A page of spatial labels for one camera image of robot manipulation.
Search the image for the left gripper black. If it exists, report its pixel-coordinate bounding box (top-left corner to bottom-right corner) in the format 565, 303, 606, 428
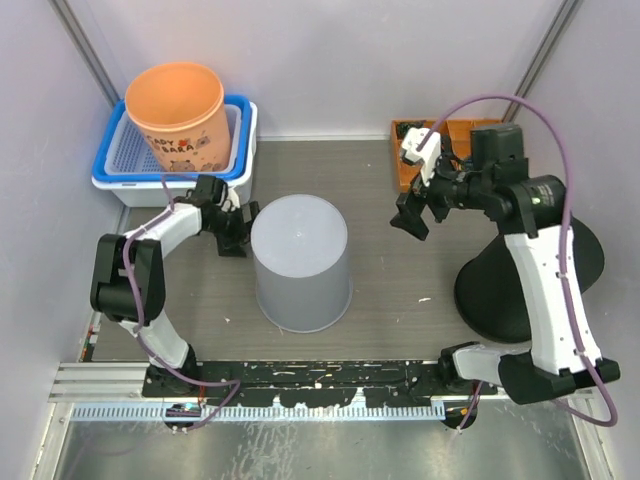
206, 201, 272, 258

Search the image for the grey plastic bucket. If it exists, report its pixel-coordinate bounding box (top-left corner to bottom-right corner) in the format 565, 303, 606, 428
251, 194, 353, 333

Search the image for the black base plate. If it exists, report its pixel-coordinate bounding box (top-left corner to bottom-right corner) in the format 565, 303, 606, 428
142, 360, 476, 408

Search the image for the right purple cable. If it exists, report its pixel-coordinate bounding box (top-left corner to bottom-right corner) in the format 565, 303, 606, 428
417, 93, 619, 431

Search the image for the aluminium rail frame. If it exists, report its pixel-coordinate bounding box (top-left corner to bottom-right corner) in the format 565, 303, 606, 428
47, 357, 594, 422

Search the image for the orange wooden compartment tray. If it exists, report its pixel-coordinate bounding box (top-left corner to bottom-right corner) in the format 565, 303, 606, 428
390, 118, 500, 193

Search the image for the black plastic bucket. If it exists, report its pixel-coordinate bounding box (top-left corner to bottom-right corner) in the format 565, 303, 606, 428
454, 218, 605, 344

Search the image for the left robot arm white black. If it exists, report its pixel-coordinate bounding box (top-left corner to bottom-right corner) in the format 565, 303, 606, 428
90, 175, 260, 396

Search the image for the orange plastic bucket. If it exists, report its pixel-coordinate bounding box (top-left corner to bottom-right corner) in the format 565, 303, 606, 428
125, 62, 232, 173

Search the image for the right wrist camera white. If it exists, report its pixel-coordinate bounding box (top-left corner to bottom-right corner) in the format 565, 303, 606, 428
400, 127, 441, 187

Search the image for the black cable bundle top left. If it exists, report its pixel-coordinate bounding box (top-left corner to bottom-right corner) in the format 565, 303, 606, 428
395, 119, 426, 139

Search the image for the blue perforated basket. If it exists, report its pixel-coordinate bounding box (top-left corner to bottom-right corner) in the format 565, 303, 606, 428
92, 94, 257, 183

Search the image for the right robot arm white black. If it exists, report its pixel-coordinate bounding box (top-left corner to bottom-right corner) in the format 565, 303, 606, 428
392, 124, 621, 405

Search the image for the white plastic tub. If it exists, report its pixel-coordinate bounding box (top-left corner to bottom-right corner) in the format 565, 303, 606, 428
92, 102, 258, 208

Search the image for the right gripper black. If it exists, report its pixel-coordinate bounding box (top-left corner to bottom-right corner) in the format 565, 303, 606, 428
389, 149, 492, 239

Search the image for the blue yellow cable bundle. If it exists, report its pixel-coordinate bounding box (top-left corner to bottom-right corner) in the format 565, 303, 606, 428
449, 149, 476, 174

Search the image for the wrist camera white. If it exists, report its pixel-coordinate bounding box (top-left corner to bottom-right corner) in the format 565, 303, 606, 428
400, 127, 441, 187
220, 189, 241, 212

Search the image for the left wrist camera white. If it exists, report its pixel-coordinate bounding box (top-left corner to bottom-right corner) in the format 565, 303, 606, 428
220, 189, 241, 212

